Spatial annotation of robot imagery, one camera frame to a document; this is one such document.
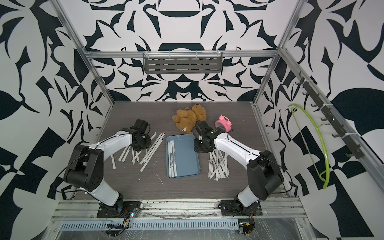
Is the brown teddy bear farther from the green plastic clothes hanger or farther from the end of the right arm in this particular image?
the green plastic clothes hanger

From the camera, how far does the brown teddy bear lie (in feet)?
3.22

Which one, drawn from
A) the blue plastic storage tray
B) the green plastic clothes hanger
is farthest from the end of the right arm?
the green plastic clothes hanger

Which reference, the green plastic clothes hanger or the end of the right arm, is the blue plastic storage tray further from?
the green plastic clothes hanger

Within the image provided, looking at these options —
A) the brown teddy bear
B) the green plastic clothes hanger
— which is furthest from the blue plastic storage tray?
the green plastic clothes hanger

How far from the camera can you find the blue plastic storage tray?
87cm

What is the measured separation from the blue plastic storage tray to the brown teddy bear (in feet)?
0.16

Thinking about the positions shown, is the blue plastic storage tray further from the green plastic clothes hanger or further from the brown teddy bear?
the green plastic clothes hanger
